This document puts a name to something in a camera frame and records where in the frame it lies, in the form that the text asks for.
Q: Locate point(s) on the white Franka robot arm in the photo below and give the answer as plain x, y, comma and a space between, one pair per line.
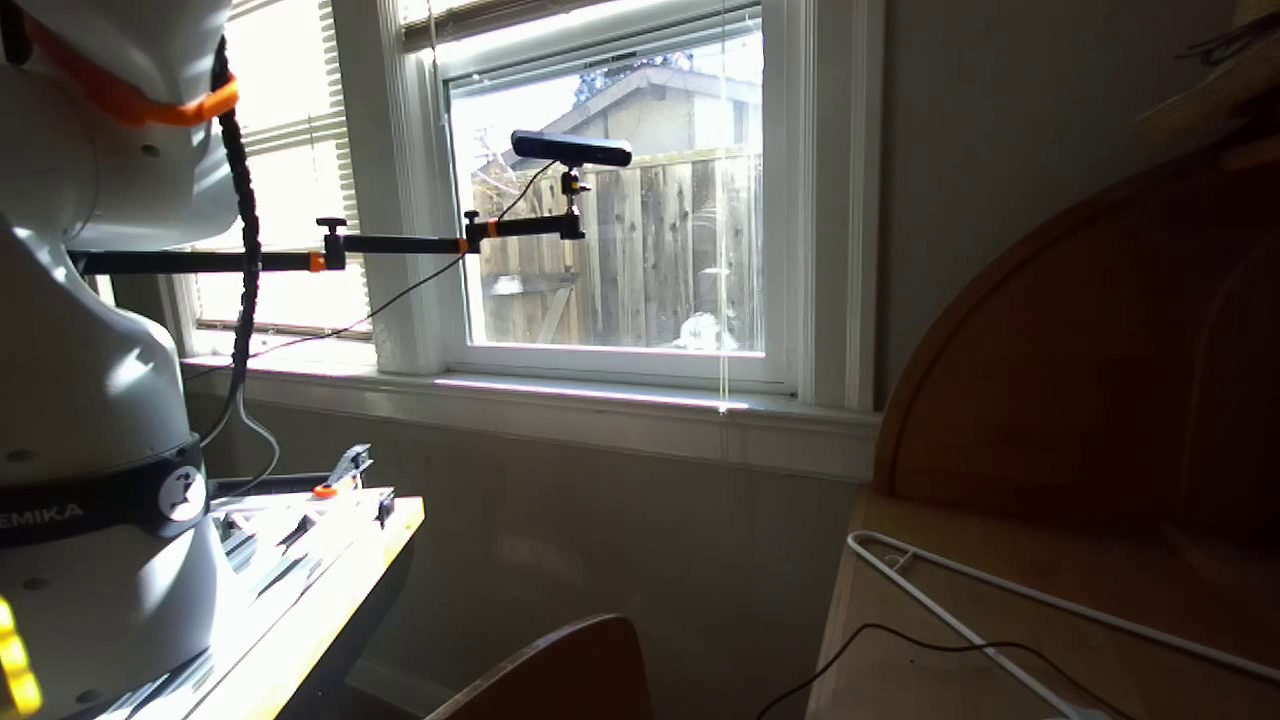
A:
83, 386

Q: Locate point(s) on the wooden garden fence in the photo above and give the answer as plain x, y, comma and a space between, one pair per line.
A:
655, 254

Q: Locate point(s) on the white framed window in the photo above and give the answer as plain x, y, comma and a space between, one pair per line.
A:
800, 203

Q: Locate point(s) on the neighbouring house roof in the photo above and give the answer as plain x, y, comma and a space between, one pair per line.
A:
666, 105

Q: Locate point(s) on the black table clamp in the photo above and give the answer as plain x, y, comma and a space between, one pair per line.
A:
351, 464

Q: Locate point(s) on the wooden chair with curved back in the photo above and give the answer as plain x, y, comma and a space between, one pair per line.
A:
562, 675

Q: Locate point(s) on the white window blinds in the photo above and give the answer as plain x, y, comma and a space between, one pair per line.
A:
300, 163

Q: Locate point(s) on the white robot table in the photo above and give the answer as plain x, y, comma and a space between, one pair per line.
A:
306, 575

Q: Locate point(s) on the wooden roll-top desk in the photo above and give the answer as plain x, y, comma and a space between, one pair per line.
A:
1066, 372

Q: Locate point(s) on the yellow plastic part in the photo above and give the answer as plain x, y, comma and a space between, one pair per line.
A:
18, 665

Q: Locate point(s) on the black stereo camera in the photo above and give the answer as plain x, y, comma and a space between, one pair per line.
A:
575, 149

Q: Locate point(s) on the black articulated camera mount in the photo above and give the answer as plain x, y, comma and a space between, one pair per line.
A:
402, 245

